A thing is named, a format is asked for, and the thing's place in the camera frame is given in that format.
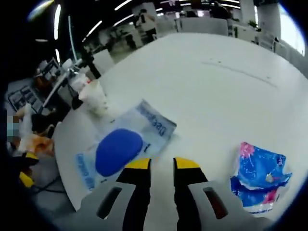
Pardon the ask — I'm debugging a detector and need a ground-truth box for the white partition panel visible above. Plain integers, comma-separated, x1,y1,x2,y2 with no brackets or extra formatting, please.
179,18,228,36

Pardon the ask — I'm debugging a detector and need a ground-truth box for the blue pad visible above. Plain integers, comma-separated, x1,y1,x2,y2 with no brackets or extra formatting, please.
75,98,178,194

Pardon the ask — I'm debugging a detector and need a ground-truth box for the orange bag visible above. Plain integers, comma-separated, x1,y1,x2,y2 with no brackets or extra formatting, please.
24,133,54,157

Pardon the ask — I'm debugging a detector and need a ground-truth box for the white paper cup item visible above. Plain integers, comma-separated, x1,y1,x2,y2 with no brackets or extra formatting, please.
78,80,109,116

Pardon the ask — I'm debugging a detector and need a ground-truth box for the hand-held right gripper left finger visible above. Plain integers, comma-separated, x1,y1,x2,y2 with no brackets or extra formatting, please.
79,157,152,231

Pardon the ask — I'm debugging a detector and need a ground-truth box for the potted green plant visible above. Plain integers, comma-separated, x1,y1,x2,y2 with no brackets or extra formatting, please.
247,20,262,31

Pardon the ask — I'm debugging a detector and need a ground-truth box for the blue tissue pack item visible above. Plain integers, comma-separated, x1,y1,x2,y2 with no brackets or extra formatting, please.
230,141,293,215

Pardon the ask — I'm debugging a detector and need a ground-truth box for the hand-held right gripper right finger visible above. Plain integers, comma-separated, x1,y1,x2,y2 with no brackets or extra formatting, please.
172,156,256,231

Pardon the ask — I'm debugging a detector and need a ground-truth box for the white table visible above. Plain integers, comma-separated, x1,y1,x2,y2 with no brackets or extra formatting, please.
53,32,308,217

